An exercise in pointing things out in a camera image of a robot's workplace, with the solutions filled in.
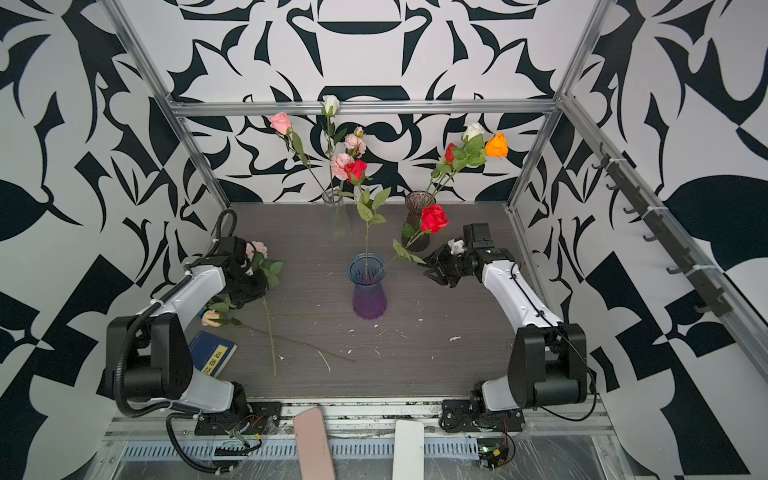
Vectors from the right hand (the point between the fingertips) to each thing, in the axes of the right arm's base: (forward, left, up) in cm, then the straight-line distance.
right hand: (422, 263), depth 82 cm
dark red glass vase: (+23, +1, 0) cm, 23 cm away
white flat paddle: (-41, +5, -12) cm, 43 cm away
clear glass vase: (+23, +27, -9) cm, 36 cm away
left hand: (-2, +46, -9) cm, 47 cm away
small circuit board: (-41, -14, -19) cm, 47 cm away
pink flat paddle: (-40, +26, -13) cm, 50 cm away
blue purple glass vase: (-2, +15, 0) cm, 15 cm away
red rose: (+24, -8, +13) cm, 28 cm away
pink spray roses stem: (+30, +18, +16) cm, 39 cm away
